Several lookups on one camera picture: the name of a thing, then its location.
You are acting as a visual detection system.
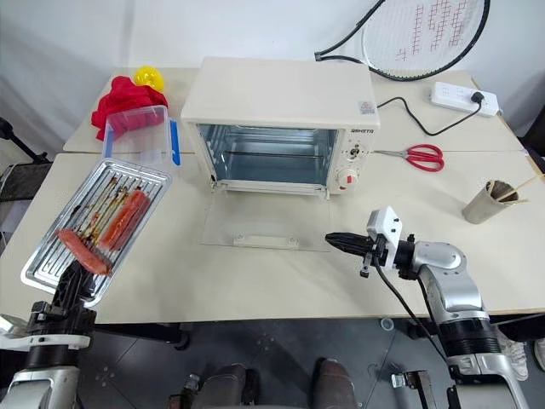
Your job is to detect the yellow plastic ball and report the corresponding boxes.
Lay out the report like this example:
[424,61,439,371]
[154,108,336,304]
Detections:
[134,65,166,92]

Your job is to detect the long red sausage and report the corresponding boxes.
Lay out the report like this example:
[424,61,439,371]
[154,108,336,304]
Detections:
[100,189,151,251]

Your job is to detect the grey cylindrical chopstick cup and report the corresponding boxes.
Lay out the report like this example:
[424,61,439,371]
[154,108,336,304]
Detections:
[462,180,520,225]

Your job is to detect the white shoe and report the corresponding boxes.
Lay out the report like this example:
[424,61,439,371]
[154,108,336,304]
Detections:
[498,331,531,383]

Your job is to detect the glass oven door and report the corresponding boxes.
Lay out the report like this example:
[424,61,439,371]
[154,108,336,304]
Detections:
[199,181,332,253]

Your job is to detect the clear plastic container blue clips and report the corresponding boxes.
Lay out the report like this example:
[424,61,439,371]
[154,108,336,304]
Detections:
[101,104,182,171]

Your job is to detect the black power plug cable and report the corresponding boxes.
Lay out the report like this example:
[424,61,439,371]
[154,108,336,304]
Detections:
[376,90,486,137]

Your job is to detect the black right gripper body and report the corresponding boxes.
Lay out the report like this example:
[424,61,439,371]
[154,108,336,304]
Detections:
[359,236,392,279]

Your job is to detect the white power strip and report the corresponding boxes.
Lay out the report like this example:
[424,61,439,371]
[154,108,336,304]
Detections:
[427,81,500,118]

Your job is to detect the red cloth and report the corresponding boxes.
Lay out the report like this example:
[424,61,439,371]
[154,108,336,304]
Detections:
[91,75,170,141]

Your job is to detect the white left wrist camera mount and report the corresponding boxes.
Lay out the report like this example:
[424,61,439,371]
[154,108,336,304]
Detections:
[0,314,93,353]

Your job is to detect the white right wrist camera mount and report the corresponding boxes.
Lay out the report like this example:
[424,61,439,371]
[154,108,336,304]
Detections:
[366,206,404,270]

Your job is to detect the silver metal baking tray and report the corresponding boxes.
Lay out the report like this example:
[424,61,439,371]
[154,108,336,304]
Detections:
[20,157,174,308]

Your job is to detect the red handled scissors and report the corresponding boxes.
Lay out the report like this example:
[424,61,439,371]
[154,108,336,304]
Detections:
[373,143,446,172]

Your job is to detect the white oven timer knob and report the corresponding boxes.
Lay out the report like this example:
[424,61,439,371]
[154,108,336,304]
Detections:
[336,167,361,192]

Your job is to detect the dark rounded shape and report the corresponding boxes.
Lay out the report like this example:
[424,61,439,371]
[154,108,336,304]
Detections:
[313,357,358,409]
[198,363,261,409]

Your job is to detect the cream white toaster oven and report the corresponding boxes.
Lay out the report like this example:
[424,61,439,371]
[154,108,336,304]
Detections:
[181,56,379,201]

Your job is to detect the black stand leg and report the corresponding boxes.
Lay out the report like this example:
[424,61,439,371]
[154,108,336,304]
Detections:
[0,117,53,166]

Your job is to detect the short red sausage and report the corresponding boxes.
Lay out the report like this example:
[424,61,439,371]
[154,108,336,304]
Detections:
[56,228,112,278]

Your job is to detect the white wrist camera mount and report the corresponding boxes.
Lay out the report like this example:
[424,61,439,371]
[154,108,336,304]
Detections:
[0,314,93,353]
[366,206,404,270]

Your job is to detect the black tennis racket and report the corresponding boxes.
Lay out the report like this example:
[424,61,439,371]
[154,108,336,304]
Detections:
[313,0,491,82]

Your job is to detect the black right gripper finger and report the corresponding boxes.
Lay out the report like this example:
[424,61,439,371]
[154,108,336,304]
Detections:
[324,232,368,247]
[326,239,368,257]

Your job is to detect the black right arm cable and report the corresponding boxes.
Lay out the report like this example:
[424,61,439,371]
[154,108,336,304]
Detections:
[373,250,453,363]

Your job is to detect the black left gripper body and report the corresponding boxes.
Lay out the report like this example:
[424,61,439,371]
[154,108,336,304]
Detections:
[28,299,98,337]

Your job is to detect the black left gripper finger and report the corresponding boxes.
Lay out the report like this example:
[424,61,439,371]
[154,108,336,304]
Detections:
[51,259,83,307]
[75,272,106,308]

